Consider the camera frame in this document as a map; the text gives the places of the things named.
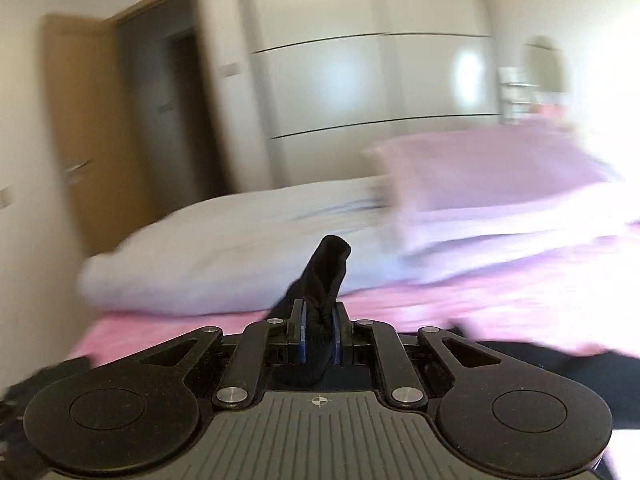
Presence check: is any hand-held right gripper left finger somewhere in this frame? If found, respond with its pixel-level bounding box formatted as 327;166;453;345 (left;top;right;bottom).
137;299;307;408

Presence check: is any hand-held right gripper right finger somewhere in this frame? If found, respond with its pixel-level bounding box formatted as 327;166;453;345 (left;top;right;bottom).
331;300;504;407

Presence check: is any black garment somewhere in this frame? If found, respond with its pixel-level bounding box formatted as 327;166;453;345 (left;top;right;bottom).
0;235;640;441

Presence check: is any pink floral blanket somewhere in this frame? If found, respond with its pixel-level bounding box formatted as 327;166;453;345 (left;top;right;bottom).
65;225;640;371

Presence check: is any rolled white striped quilt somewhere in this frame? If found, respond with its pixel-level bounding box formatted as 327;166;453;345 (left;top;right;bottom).
80;180;401;317

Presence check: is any folded pink blanket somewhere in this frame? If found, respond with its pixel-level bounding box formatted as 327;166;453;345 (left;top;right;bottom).
362;120;640;286

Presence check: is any white wardrobe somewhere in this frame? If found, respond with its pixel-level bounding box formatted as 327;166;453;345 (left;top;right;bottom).
235;0;506;196

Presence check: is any wooden door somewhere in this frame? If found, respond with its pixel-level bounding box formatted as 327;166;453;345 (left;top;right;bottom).
42;14;153;256

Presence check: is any white rack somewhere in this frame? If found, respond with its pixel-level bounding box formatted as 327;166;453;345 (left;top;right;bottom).
496;65;540;126

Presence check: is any oval wall mirror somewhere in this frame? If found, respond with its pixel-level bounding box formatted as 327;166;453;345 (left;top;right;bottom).
521;35;570;97

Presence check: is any wooden door frame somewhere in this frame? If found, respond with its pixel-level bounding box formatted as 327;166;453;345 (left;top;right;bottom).
102;0;236;201

